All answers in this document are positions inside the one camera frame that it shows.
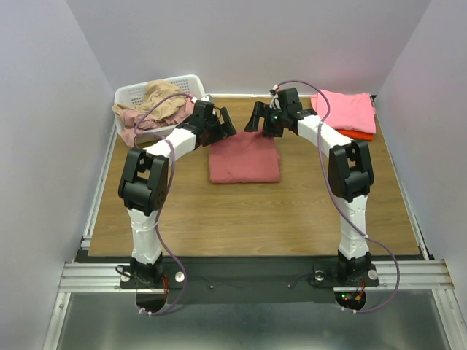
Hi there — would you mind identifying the folded light pink t-shirt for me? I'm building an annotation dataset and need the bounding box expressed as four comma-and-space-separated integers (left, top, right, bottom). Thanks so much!
323, 90, 377, 135

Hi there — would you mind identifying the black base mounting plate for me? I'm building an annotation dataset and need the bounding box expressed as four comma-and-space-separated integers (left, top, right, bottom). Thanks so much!
115, 256, 379, 311

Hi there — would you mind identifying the beige t-shirt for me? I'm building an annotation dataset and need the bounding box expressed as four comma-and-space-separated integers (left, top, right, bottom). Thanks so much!
112, 80, 186, 121

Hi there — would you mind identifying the dusty red t-shirt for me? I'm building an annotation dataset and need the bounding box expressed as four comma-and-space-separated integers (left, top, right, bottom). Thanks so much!
209, 131, 281, 184

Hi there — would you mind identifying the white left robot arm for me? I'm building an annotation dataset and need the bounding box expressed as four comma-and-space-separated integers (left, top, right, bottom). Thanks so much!
116, 100, 236, 289

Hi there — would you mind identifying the white plastic laundry basket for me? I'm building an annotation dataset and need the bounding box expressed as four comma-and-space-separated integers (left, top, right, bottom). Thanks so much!
112, 74, 213, 147

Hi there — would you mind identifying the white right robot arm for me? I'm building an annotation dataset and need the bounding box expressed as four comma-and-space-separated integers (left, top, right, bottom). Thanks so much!
244, 86, 374, 283

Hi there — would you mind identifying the folded orange t-shirt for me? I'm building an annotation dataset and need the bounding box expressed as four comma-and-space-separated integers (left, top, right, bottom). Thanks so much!
337, 129, 374, 141

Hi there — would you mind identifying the aluminium table frame rail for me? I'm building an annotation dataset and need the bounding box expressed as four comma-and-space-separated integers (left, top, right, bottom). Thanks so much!
58, 123, 455, 292

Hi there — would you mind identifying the mauve pink t-shirt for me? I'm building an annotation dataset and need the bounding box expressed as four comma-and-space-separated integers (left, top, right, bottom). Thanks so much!
115, 93, 196, 147

